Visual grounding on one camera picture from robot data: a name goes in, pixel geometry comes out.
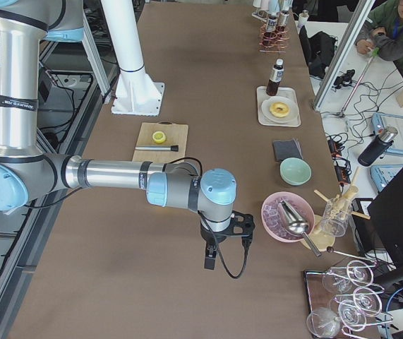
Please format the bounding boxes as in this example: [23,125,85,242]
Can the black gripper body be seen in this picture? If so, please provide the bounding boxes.
[199,210,255,270]

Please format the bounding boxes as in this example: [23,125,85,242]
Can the yellow glazed donut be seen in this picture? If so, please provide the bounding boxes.
[269,102,290,119]

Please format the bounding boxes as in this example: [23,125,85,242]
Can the white round plate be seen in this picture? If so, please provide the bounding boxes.
[260,96,299,124]

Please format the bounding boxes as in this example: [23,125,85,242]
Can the cream rabbit tray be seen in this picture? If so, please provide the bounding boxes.
[256,85,301,128]

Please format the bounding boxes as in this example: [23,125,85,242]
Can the dark drink bottle on tray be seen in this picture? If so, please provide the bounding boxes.
[265,59,284,96]

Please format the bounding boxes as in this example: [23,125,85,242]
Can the pink bowl with ice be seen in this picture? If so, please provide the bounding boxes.
[261,191,315,243]

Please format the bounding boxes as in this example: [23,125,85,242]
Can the metal ice scoop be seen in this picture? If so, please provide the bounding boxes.
[280,200,321,257]

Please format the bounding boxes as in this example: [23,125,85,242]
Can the green bowl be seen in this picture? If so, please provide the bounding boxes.
[279,157,312,186]

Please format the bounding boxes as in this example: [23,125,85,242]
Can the grey folded cloth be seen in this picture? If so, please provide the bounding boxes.
[272,138,303,162]

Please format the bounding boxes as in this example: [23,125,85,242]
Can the steel muddler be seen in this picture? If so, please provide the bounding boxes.
[135,145,179,152]

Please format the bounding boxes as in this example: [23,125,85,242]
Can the wooden cutting board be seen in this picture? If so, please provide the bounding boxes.
[132,122,188,163]

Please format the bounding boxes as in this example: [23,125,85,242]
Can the half lemon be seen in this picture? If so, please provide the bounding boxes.
[152,131,167,144]

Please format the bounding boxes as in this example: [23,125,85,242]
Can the wine glass rack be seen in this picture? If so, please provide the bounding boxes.
[303,254,393,338]

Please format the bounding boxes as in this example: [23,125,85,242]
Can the blue teach pendant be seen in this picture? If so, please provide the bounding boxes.
[370,164,403,192]
[371,112,403,156]

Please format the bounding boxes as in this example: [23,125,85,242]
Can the black thermos bottle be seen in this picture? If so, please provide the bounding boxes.
[358,126,398,167]

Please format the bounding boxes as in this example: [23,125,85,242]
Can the dark drink bottle in rack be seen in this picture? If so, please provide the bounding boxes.
[265,12,277,32]

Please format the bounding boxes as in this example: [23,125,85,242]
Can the seated person green jacket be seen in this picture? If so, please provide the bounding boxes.
[355,0,403,77]

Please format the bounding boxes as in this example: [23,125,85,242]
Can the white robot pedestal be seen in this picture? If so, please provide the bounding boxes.
[102,0,164,117]

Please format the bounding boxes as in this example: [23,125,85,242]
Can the copper wire bottle rack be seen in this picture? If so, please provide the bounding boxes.
[258,20,289,54]

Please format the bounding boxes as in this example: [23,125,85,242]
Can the white wire cup rack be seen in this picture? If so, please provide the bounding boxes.
[252,0,281,21]

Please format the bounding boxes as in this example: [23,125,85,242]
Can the aluminium frame post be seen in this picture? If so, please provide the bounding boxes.
[313,0,375,112]

